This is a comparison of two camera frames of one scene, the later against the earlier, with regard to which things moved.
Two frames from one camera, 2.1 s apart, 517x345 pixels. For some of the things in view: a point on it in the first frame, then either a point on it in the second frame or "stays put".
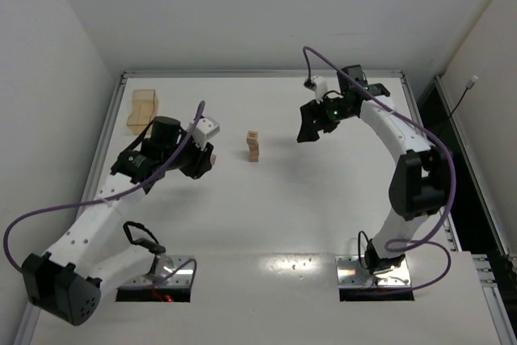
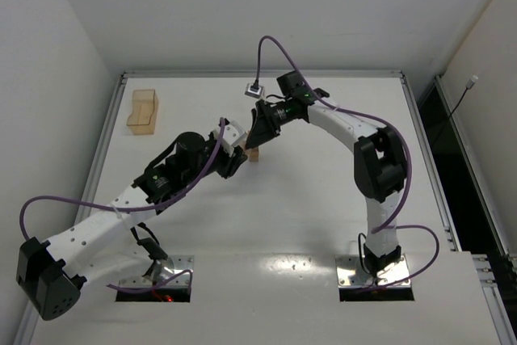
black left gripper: x=200 y=158 → x=231 y=163
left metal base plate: x=162 y=266 stays put
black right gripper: x=316 y=112 → x=267 y=119
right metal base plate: x=350 y=275 stays put
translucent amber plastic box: x=145 y=109 stays put
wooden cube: x=254 y=156 stays put
